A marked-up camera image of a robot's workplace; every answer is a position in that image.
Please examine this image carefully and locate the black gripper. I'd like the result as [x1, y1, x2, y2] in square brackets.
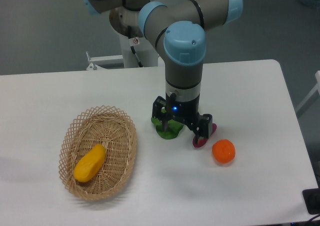
[151, 93, 213, 144]

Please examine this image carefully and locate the yellow toy mango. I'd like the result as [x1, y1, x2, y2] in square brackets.
[73, 144, 106, 183]

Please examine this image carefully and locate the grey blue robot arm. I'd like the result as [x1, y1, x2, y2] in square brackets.
[83, 0, 243, 148]

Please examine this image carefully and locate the woven wicker basket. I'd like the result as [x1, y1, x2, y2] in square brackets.
[58, 105, 137, 201]

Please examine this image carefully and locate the green toy bok choy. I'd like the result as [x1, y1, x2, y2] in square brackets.
[151, 116, 185, 140]

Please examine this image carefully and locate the purple toy sweet potato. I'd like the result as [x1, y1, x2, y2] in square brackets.
[192, 123, 218, 148]

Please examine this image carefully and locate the orange toy tangerine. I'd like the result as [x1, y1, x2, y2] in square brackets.
[211, 139, 236, 164]

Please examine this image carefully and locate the black device at table edge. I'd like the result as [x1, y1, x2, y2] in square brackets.
[302, 188, 320, 215]

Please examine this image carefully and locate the white furniture frame right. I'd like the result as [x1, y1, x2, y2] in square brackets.
[295, 70, 320, 118]

